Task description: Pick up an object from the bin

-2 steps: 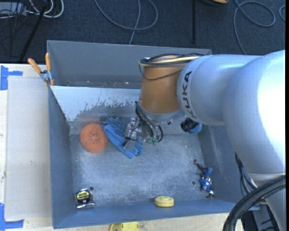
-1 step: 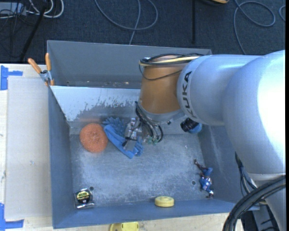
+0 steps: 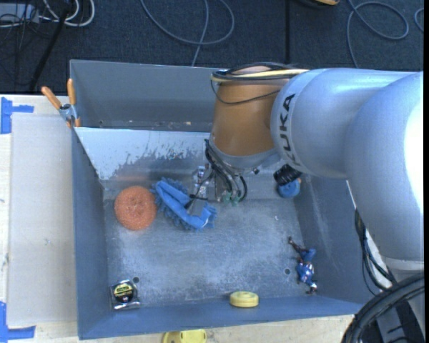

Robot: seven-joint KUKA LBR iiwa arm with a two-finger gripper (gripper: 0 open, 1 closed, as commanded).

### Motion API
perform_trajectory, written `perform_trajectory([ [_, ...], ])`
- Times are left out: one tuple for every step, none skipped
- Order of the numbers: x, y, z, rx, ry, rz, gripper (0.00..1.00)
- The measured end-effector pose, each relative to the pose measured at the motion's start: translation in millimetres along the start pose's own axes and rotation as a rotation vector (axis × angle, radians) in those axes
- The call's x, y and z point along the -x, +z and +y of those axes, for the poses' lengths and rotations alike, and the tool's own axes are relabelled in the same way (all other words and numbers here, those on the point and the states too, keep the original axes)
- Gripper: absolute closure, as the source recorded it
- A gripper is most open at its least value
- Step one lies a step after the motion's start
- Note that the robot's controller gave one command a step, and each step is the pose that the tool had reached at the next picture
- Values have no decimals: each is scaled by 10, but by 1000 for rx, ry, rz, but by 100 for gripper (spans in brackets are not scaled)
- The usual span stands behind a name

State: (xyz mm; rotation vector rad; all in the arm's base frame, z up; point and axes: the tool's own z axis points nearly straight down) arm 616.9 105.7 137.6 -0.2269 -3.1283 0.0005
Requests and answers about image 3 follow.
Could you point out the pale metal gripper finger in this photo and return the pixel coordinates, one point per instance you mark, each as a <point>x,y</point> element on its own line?
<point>200,174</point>
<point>198,208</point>

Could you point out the blue fringed cloth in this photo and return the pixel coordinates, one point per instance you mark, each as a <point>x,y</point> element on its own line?
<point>171,198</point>

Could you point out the grey metal bin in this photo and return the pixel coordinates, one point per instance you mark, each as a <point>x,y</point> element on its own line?
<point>214,256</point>

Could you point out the orange round scouring pad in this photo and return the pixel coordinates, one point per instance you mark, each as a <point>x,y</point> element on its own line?
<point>135,208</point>

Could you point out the blue round toy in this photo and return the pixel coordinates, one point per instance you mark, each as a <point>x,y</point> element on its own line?
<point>289,190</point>

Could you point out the yellow round disc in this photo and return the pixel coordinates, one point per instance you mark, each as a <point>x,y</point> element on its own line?
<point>244,299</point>

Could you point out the black and yellow tape measure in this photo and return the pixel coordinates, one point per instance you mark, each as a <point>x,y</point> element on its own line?
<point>124,293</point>

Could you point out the blue toy figure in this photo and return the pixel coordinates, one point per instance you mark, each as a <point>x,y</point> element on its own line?
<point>306,268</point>

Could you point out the yellow flat toy piece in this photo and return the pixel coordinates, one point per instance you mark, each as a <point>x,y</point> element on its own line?
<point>184,336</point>

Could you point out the black cylinder on white bracket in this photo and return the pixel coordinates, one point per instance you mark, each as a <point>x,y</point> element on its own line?
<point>286,174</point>

